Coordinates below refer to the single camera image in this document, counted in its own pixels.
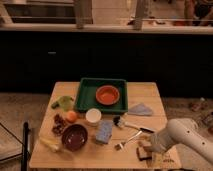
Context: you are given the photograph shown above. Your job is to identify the silver fork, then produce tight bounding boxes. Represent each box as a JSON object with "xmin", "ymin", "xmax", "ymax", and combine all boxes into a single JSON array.
[{"xmin": 114, "ymin": 130, "xmax": 142, "ymax": 151}]

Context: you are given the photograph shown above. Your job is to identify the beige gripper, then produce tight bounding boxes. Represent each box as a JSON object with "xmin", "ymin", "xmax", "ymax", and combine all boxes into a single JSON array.
[{"xmin": 150, "ymin": 133, "xmax": 166, "ymax": 153}]

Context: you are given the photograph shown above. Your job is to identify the orange bowl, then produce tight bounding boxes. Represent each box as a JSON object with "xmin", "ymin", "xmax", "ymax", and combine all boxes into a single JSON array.
[{"xmin": 95, "ymin": 85, "xmax": 120, "ymax": 105}]

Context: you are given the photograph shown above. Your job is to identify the black chair frame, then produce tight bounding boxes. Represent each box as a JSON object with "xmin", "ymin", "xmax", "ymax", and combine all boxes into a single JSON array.
[{"xmin": 0, "ymin": 122, "xmax": 30, "ymax": 171}]

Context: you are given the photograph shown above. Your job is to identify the green toy vegetable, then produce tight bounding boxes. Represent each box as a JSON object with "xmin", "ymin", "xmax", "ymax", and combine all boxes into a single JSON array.
[{"xmin": 51, "ymin": 96, "xmax": 73, "ymax": 111}]

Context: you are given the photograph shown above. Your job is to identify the grey blue cloth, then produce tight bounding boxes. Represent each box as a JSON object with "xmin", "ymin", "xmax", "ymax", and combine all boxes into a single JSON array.
[{"xmin": 128, "ymin": 103, "xmax": 153, "ymax": 116}]

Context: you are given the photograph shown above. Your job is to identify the green plastic tray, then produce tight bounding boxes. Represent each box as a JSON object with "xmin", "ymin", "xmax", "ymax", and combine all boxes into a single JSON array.
[{"xmin": 74, "ymin": 78, "xmax": 128, "ymax": 115}]

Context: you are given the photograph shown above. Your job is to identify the black handled dish brush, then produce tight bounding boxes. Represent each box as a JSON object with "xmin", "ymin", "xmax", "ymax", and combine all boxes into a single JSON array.
[{"xmin": 113, "ymin": 116, "xmax": 154, "ymax": 133}]

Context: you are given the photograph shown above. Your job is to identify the white cup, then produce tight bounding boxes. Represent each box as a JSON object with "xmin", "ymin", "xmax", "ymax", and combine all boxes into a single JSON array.
[{"xmin": 85, "ymin": 108, "xmax": 102, "ymax": 126}]

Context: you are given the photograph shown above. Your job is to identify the brown toy grapes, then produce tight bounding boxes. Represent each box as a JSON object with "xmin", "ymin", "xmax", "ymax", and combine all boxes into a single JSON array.
[{"xmin": 52, "ymin": 114, "xmax": 67, "ymax": 136}]

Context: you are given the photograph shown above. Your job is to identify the orange fruit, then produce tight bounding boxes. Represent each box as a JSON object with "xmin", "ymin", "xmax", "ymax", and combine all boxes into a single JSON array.
[{"xmin": 66, "ymin": 111, "xmax": 78, "ymax": 123}]

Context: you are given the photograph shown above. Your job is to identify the blue sponge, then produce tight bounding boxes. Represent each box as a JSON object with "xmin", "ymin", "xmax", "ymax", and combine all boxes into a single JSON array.
[{"xmin": 95, "ymin": 120, "xmax": 113, "ymax": 144}]

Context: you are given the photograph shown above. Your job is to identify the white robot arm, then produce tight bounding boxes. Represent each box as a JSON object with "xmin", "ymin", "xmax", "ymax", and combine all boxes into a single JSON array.
[{"xmin": 150, "ymin": 118, "xmax": 213, "ymax": 165}]

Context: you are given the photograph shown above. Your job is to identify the purple bowl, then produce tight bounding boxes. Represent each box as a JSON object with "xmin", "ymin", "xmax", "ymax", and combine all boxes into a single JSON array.
[{"xmin": 61, "ymin": 124, "xmax": 88, "ymax": 151}]

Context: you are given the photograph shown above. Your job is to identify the dark brown board eraser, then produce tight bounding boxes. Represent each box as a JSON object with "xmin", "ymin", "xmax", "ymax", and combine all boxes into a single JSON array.
[{"xmin": 136, "ymin": 141, "xmax": 152, "ymax": 161}]

